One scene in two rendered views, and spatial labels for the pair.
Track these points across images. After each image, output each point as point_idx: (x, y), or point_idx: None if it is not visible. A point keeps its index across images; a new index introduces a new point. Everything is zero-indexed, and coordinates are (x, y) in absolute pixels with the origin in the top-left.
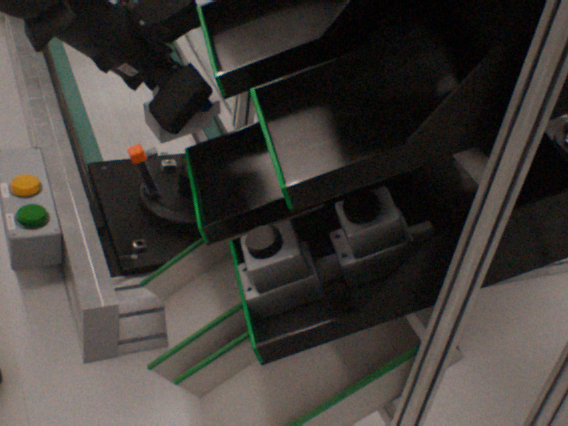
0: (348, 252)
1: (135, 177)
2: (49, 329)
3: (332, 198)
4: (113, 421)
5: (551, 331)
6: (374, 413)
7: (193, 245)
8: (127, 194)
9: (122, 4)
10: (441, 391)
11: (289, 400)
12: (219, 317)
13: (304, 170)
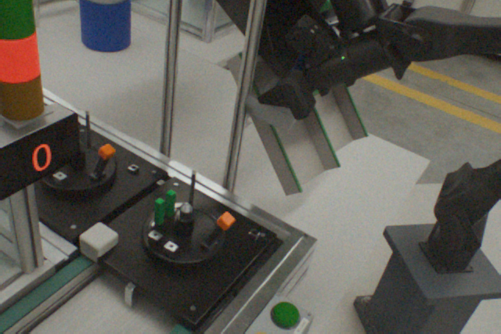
0: (335, 18)
1: (184, 281)
2: (304, 307)
3: None
4: (320, 242)
5: (97, 116)
6: (216, 159)
7: (284, 150)
8: (209, 274)
9: (334, 46)
10: (180, 143)
11: (321, 105)
12: (320, 121)
13: None
